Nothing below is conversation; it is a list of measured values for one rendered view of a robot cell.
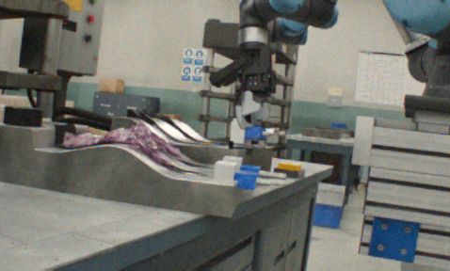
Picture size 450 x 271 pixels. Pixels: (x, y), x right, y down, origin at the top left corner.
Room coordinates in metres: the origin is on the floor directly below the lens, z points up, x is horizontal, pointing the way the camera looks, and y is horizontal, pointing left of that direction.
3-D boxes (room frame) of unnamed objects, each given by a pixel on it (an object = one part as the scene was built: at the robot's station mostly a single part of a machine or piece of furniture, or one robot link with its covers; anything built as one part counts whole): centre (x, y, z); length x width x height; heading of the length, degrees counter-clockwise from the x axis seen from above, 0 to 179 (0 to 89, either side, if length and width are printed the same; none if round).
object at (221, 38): (5.87, -0.36, 1.03); 1.54 x 0.94 x 2.06; 160
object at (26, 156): (0.90, 0.20, 0.86); 0.50 x 0.26 x 0.11; 83
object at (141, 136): (0.91, 0.19, 0.90); 0.26 x 0.18 x 0.08; 83
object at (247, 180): (0.82, -0.06, 0.86); 0.13 x 0.05 x 0.05; 83
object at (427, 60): (1.25, -0.65, 1.20); 0.13 x 0.12 x 0.14; 176
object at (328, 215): (4.31, -0.96, 0.11); 0.61 x 0.41 x 0.22; 70
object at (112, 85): (8.39, 2.14, 1.26); 0.42 x 0.33 x 0.29; 70
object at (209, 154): (1.26, 0.13, 0.87); 0.50 x 0.26 x 0.14; 65
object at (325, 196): (4.31, -0.96, 0.28); 0.61 x 0.41 x 0.15; 70
